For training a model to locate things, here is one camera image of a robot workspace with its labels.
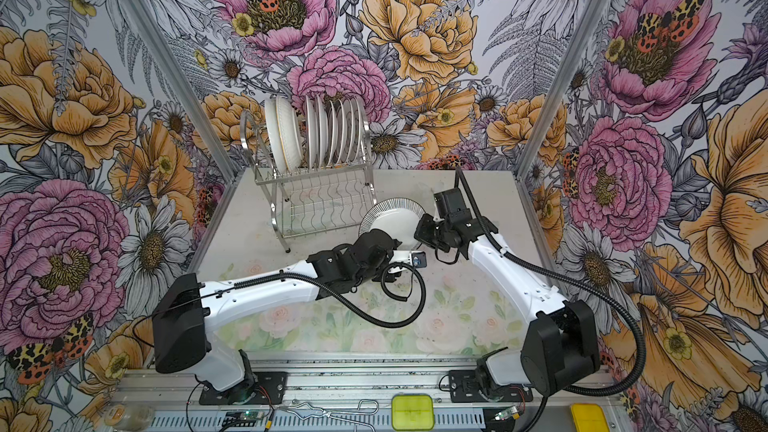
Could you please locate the black striped rim plate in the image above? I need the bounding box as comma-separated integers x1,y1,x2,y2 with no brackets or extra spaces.
358,197,425,250

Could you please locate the chrome wire dish rack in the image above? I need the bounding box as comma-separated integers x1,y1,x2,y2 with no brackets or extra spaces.
240,99,377,253

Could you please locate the plain white plate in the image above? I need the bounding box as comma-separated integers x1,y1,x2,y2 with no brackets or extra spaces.
264,97,283,175

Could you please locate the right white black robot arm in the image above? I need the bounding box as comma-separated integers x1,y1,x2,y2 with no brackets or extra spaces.
414,187,600,398

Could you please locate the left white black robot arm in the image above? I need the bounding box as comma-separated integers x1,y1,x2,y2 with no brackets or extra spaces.
150,229,427,393

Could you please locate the white plate row middle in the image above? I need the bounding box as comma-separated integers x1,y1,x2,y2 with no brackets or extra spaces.
329,100,348,167

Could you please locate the red floral pattern plate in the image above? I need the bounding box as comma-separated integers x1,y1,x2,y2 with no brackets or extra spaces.
305,96,319,170

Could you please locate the yellow rimmed white plate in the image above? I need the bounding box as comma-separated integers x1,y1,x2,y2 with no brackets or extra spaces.
275,97,303,174

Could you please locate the red dotted rim plate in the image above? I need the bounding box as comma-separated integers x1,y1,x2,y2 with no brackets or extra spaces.
315,96,329,168

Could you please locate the green square lid box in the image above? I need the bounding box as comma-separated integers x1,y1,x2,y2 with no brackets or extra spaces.
391,394,435,431

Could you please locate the small green circuit board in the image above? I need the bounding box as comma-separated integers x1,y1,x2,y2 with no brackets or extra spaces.
222,410,266,427

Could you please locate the yellow box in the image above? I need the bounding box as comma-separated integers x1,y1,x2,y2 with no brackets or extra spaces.
570,403,611,432

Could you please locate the right black corrugated cable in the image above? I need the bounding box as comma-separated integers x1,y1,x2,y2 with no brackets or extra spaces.
454,166,648,432

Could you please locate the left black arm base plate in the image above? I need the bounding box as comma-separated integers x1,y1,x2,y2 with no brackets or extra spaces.
198,371,288,406

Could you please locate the bent metal wire hook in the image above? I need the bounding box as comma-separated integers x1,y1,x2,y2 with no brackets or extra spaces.
278,399,380,431

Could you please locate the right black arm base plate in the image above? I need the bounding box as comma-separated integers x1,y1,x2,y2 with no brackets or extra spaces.
448,370,533,403

